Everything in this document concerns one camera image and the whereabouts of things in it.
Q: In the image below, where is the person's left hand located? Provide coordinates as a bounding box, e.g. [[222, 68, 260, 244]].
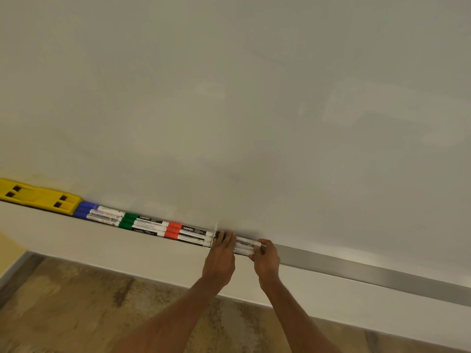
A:
[[202, 231, 237, 289]]

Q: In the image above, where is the person's right hand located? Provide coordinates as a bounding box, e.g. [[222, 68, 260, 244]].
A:
[[248, 238, 281, 291]]

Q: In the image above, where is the blue capped whiteboard marker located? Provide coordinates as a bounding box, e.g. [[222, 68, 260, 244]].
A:
[[77, 206, 124, 222], [80, 201, 126, 217], [73, 210, 121, 227]]

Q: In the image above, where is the black capped whiteboard marker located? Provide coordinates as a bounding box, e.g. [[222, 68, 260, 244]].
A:
[[213, 237, 255, 257], [214, 231, 267, 249]]

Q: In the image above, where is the white whiteboard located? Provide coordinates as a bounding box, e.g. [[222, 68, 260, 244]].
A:
[[0, 0, 471, 289]]

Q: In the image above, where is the green capped whiteboard marker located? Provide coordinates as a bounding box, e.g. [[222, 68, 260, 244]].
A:
[[118, 221, 166, 238], [124, 213, 170, 228]]

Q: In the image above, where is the red capped whiteboard marker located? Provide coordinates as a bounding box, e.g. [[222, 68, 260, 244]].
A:
[[164, 230, 212, 248], [168, 221, 215, 239]]

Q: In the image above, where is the aluminium marker tray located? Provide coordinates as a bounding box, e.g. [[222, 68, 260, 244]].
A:
[[0, 199, 471, 308]]

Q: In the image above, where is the person's right forearm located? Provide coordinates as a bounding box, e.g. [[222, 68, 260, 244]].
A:
[[259, 279, 344, 353]]

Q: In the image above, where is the person's left forearm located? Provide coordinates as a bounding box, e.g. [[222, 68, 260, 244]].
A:
[[110, 277, 230, 353]]

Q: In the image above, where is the yellow whiteboard eraser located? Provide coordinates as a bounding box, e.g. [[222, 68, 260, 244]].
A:
[[0, 178, 84, 216]]

